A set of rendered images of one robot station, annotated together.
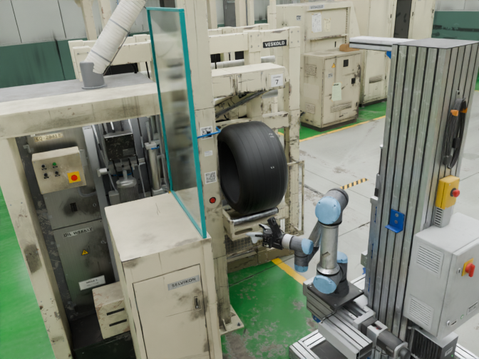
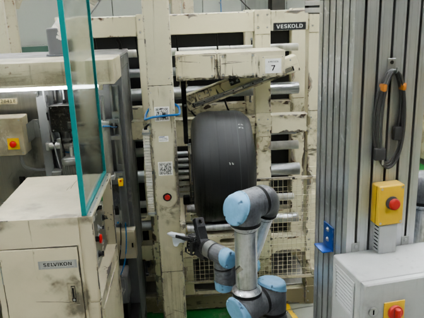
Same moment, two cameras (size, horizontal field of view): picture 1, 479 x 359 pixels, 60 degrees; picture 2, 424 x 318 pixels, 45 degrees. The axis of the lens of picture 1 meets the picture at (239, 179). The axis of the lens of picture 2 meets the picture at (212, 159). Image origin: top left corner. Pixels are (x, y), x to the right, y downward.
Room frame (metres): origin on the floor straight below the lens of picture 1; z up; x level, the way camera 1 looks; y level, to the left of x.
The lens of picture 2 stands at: (0.03, -0.91, 2.01)
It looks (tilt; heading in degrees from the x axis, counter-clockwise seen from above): 16 degrees down; 20
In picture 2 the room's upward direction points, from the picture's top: 2 degrees counter-clockwise
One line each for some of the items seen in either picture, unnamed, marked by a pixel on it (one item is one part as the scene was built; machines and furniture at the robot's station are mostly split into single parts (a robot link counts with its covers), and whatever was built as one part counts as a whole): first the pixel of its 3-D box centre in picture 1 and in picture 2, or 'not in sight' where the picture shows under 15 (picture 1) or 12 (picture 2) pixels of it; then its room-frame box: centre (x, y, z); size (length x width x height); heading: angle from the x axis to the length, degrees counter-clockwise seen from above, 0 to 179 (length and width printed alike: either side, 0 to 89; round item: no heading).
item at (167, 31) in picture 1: (175, 120); (83, 81); (1.84, 0.27, 1.74); 0.55 x 0.02 x 0.95; 22
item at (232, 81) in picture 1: (238, 80); (228, 64); (2.87, -0.03, 1.71); 0.61 x 0.25 x 0.15; 112
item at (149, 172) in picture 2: not in sight; (149, 173); (2.37, 0.27, 1.19); 0.05 x 0.04 x 0.48; 22
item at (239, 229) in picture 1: (254, 224); (217, 237); (2.41, -0.08, 0.83); 0.36 x 0.09 x 0.06; 112
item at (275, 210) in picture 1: (254, 216); (217, 226); (2.42, -0.08, 0.90); 0.35 x 0.05 x 0.05; 112
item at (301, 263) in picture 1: (302, 259); (226, 276); (1.85, -0.31, 0.94); 0.11 x 0.08 x 0.11; 147
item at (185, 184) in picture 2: not in sight; (175, 172); (2.81, 0.32, 1.05); 0.20 x 0.15 x 0.30; 112
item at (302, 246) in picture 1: (301, 245); (223, 256); (1.83, -0.30, 1.04); 0.11 x 0.08 x 0.09; 57
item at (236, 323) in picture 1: (220, 319); not in sight; (2.43, 0.20, 0.02); 0.27 x 0.27 x 0.04; 22
